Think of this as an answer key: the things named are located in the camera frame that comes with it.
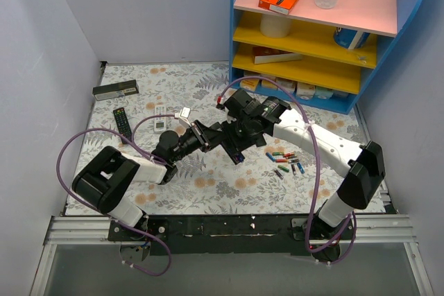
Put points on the blue battery lower right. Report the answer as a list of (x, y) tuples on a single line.
[(301, 169)]

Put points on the aluminium frame rail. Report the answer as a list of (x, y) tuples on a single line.
[(385, 260)]

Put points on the red white flat box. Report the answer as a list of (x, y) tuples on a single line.
[(265, 55)]

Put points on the white paper roll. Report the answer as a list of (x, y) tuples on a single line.
[(274, 26)]

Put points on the floral table mat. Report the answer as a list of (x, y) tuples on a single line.
[(206, 183)]

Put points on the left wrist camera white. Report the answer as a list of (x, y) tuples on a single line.
[(183, 117)]

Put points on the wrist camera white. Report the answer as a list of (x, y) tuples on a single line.
[(220, 106), (183, 117)]

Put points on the dark long cardboard box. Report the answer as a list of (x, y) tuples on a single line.
[(115, 90)]

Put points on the teal small box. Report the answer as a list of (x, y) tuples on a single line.
[(323, 93)]

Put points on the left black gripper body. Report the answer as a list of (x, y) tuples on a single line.
[(200, 134)]

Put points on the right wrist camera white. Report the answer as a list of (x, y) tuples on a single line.
[(220, 106)]

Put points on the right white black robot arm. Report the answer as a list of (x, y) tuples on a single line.
[(361, 166)]

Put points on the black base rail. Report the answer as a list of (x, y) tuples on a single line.
[(224, 234)]

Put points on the blue battery leftmost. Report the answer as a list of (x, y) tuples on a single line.
[(269, 155)]

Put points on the dark battery lower left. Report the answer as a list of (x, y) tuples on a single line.
[(278, 174)]

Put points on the black TV remote coloured buttons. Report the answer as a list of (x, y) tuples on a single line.
[(122, 123)]

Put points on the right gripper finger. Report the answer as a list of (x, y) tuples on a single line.
[(232, 134), (259, 140)]

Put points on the white air conditioner remote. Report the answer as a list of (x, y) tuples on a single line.
[(160, 121)]

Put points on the slim black remote control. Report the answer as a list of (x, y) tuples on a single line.
[(229, 148)]

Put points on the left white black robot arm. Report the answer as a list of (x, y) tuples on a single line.
[(104, 181)]

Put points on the blue battery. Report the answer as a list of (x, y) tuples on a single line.
[(301, 169), (269, 155)]

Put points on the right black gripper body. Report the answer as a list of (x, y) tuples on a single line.
[(230, 148)]

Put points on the yellow white small box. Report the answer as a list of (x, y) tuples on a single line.
[(266, 81)]

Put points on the green battery lower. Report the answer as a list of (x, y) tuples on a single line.
[(283, 168)]

